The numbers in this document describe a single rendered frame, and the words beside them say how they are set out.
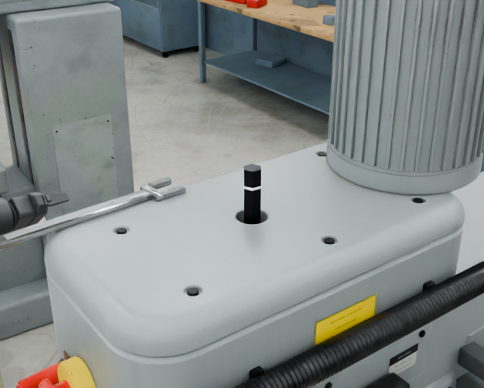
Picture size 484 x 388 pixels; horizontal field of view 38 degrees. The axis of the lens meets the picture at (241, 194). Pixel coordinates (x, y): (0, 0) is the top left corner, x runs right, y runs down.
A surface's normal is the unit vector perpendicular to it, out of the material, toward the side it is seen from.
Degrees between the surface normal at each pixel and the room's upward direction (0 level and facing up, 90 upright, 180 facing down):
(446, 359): 90
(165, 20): 90
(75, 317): 90
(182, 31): 90
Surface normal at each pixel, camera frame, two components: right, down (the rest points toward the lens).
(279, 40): -0.80, 0.27
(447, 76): 0.19, 0.44
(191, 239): 0.00, -0.89
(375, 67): -0.64, 0.35
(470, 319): 0.59, 0.36
